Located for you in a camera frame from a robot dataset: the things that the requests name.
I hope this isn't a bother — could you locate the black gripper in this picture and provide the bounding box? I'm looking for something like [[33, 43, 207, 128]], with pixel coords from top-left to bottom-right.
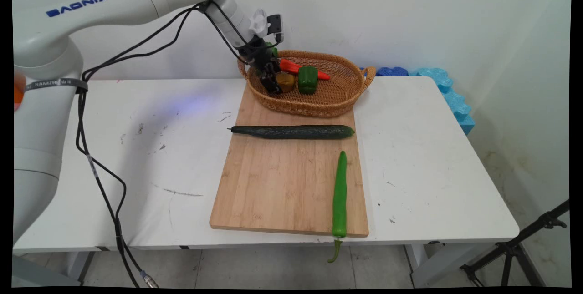
[[238, 41, 284, 96]]

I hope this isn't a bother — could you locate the yellow brown toy vegetable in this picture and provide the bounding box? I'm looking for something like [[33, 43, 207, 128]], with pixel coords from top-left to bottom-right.
[[276, 72, 297, 94]]

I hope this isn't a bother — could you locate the orange toy carrot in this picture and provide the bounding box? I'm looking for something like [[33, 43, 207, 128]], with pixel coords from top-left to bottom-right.
[[279, 59, 330, 81]]

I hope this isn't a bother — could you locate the green toy bell pepper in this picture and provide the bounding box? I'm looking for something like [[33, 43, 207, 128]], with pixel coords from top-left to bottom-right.
[[298, 66, 318, 94]]

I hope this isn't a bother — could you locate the dark green cucumber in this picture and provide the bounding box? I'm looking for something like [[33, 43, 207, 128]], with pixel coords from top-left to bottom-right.
[[228, 125, 356, 140]]

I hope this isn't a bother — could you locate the woven wicker basket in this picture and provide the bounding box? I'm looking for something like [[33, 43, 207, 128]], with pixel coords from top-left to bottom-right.
[[237, 50, 377, 118]]

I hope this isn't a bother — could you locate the wooden cutting board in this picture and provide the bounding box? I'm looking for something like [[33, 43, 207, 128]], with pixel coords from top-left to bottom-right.
[[209, 82, 369, 238]]

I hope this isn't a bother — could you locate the dark blue foam mat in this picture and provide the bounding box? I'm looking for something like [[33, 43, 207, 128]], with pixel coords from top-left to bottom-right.
[[359, 66, 409, 77]]

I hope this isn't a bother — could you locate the long green chili pepper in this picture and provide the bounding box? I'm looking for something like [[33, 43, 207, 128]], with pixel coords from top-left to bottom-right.
[[327, 151, 348, 264]]

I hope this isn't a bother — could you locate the light blue foam mat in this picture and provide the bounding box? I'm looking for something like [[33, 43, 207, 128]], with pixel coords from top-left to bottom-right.
[[409, 67, 476, 136]]

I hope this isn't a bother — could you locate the orange object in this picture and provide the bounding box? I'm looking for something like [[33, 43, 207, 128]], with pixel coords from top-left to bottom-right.
[[13, 73, 26, 112]]

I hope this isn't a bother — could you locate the white table leg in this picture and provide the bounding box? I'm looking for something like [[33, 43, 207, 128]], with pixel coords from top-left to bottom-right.
[[67, 250, 97, 285]]

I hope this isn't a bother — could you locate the black tripod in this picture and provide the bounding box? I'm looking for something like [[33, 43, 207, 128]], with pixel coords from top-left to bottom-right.
[[460, 199, 570, 288]]

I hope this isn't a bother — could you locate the short black wrist cable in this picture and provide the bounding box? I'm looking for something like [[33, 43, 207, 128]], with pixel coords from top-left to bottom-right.
[[200, 0, 256, 65]]

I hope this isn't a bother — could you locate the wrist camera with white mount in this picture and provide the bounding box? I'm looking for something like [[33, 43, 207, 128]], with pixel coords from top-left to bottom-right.
[[250, 9, 285, 44]]

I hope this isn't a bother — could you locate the long black robot cable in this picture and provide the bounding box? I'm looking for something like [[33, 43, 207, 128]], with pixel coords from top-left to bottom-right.
[[75, 3, 160, 289]]

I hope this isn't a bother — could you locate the grey velcro strap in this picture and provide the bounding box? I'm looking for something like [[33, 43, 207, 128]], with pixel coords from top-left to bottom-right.
[[25, 78, 89, 95]]

